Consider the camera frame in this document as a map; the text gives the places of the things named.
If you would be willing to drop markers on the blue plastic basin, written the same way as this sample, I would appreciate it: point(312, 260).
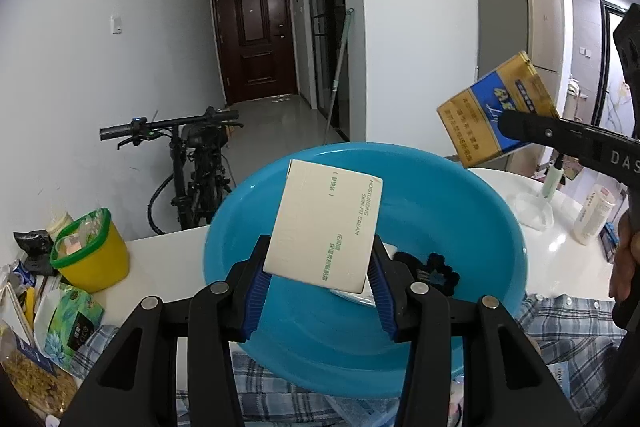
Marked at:
point(450, 217)

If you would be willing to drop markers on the green floral packet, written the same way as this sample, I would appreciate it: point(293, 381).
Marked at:
point(70, 327)

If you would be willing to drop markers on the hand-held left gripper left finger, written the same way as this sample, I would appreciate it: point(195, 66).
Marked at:
point(252, 302)

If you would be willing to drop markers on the beige refrigerator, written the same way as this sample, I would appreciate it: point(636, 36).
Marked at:
point(505, 7)

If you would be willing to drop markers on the black framed glass door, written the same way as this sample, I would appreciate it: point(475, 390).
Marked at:
point(325, 32)

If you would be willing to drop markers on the white printed packet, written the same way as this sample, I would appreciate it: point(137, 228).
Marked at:
point(559, 379)

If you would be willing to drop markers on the beige cream box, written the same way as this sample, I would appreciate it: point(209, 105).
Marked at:
point(325, 227)

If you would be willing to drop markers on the translucent white plastic cup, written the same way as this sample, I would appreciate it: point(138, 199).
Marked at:
point(532, 212)

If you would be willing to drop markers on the blue plaid shirt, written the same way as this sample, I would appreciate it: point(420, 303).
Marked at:
point(560, 322)

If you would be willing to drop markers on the black fabric item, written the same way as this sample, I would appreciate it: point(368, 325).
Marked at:
point(440, 277)

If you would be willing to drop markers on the clear snack jar black lid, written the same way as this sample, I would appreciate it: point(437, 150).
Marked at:
point(30, 377)

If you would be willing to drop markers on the dark framed doorway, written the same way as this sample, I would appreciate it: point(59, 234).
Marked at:
point(612, 67)

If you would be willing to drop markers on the green and white tube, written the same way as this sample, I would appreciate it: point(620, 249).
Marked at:
point(552, 179)

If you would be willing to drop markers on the small white box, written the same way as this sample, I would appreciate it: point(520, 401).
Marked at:
point(357, 298)

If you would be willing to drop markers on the cream jar lid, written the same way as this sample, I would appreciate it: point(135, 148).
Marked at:
point(60, 223)

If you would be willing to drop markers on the black packet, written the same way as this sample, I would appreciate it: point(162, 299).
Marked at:
point(32, 249)

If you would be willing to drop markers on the black bicycle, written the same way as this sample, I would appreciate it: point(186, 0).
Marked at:
point(200, 167)

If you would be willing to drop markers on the dark brown door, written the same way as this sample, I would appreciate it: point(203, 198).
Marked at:
point(255, 47)

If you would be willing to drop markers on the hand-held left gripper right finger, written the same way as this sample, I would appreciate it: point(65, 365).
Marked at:
point(385, 302)

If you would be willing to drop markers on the cream bottle red label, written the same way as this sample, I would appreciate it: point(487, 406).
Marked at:
point(592, 217)

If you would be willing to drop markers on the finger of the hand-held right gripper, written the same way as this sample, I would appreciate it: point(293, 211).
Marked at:
point(575, 142)

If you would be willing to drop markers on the blue and gold box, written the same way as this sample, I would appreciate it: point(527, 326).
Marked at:
point(495, 107)

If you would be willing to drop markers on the small blue packet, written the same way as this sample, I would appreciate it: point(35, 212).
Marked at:
point(611, 242)

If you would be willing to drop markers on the white wall switch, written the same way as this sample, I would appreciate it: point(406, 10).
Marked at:
point(116, 24)

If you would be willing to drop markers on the yellow container with green lid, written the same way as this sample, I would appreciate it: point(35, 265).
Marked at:
point(100, 267)

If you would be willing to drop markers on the person's right hand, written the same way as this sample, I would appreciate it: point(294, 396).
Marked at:
point(627, 277)

